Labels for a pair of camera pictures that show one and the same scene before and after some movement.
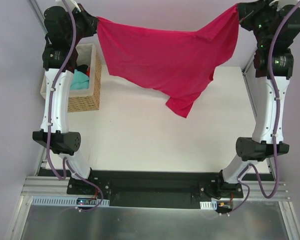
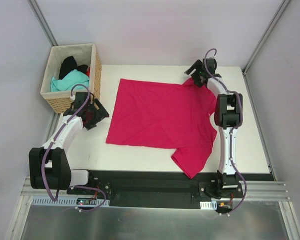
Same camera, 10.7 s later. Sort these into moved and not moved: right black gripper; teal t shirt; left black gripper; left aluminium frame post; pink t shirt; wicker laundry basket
Moved: left black gripper; pink t shirt; right black gripper
Not moved: left aluminium frame post; teal t shirt; wicker laundry basket
